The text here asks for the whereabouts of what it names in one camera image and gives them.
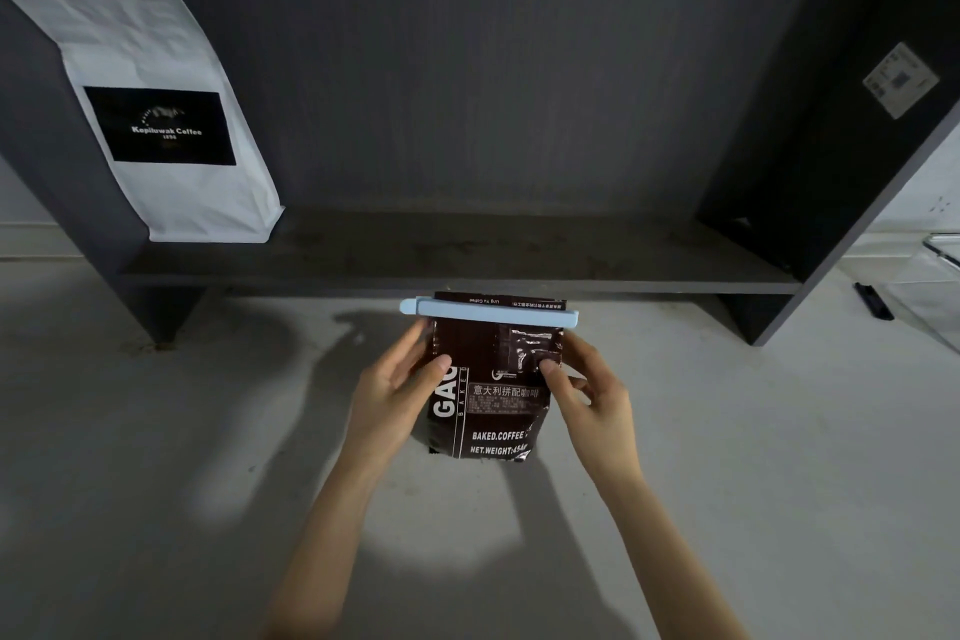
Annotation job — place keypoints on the person's left hand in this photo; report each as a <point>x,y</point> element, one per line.
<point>390,399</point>

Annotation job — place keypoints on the person's right hand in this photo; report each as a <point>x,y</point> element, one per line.
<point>604,422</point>

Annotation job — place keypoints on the dark brown coffee bag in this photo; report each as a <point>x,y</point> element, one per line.
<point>487,407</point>

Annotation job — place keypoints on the light blue sealing clip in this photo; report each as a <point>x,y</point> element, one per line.
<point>487,312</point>

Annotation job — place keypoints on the dark grey shelf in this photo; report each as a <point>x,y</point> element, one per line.
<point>480,77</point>

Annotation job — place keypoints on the person's left forearm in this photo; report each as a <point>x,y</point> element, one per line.
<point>322,557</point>

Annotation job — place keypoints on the person's right forearm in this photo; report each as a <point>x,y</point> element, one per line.
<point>675,564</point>

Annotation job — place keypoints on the white bag with black label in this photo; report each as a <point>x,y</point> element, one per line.
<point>195,204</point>

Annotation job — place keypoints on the small black pen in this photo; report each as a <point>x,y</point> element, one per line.
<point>874,301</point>

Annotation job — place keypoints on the clear plastic container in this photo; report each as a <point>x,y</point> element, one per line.
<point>930,294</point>

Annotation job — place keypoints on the white sticker label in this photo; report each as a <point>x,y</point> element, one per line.
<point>900,81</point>

